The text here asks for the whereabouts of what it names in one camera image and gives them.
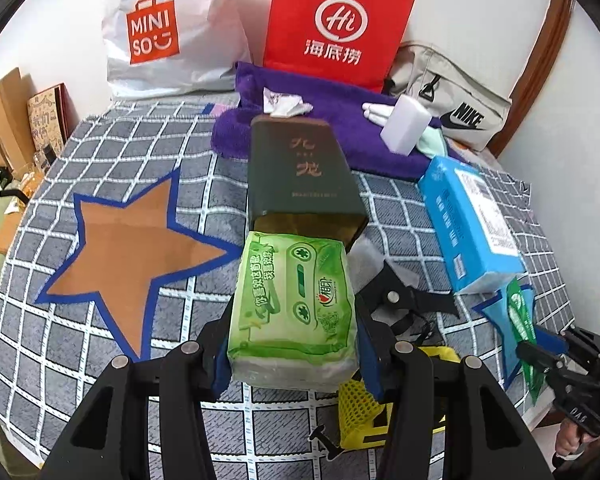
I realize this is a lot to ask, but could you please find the green plastic packet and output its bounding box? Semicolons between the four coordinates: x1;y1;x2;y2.
502;277;546;406

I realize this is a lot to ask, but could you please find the person's right hand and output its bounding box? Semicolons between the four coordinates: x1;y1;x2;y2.
555;420;588;459

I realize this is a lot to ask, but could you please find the brown wooden door frame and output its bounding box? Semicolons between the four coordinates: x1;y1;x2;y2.
487;0;576;158

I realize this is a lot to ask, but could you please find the blue tissue pack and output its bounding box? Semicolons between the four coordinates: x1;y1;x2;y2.
419;156;528;295

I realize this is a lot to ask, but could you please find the patterned book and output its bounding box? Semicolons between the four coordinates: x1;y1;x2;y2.
27;85;71;161

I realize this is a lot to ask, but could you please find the yellow black striped pouch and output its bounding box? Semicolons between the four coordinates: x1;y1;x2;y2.
337;345;463;451

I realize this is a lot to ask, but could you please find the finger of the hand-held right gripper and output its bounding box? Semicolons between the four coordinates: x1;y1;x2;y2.
537;329;573;361
516;342;566;377

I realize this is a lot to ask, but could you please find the green tissue pack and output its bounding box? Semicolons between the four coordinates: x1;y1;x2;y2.
227;231;358;392

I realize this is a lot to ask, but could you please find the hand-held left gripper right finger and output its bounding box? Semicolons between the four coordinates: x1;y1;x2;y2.
352;300;556;480

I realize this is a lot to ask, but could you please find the grey waist bag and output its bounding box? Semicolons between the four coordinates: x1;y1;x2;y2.
387;42;513;152

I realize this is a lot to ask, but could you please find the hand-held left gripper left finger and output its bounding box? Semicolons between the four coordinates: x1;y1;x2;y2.
40;305;241;480

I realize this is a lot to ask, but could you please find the red paper bag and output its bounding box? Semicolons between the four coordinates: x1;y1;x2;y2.
262;0;420;93

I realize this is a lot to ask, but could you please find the white green plastic item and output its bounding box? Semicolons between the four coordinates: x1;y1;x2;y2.
415;127;448;158

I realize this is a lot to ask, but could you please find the purple towel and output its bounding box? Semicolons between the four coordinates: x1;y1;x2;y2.
211;61;448;181

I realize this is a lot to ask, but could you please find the white sponge block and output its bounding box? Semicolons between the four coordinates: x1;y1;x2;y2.
380;95;433;156

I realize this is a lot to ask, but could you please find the wooden nightstand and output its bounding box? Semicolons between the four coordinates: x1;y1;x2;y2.
0;160;46;256

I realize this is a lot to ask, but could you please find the blue star patch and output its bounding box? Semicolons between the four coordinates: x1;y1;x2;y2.
472;285;568;391

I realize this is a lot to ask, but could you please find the light wooden headboard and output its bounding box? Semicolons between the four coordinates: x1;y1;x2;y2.
0;67;36;171

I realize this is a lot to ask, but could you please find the white plastic shopping bag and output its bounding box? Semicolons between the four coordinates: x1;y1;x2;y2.
102;0;253;100

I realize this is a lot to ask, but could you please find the dark green tin box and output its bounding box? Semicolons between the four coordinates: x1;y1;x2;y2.
246;114;368;256

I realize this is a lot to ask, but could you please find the grey checked blanket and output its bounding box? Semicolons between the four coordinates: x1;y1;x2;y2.
0;100;573;480

